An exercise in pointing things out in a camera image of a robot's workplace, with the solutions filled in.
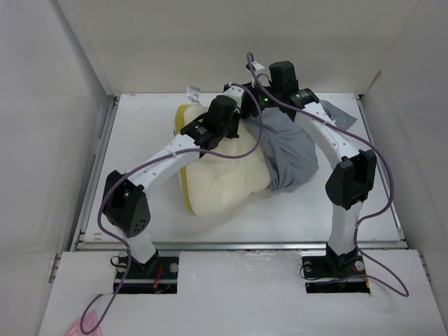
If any cream and yellow pillow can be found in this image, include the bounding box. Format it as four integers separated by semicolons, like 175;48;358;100
174;104;271;217

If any white printed care label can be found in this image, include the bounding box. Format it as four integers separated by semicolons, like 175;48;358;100
186;86;201;104

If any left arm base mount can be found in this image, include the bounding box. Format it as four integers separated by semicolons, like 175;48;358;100
118;256;179;295

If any pink plastic bag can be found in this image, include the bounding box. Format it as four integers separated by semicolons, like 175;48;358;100
66;311;97;336

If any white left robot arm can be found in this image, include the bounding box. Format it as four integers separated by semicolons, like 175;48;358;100
101;93;242;278

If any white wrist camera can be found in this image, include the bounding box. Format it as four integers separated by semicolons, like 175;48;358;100
223;85;246;105
247;61;265;74

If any grey fabric pillowcase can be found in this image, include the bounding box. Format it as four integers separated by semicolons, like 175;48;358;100
246;99;358;193

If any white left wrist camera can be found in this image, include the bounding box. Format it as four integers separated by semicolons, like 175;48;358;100
223;85;246;105

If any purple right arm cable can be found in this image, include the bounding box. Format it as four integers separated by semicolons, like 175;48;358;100
246;51;410;298

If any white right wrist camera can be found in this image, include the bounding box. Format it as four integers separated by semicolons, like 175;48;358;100
247;61;265;74

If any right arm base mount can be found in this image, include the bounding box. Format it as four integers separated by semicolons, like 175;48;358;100
300;246;370;294

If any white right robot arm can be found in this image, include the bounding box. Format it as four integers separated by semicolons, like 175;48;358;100
269;61;377;276

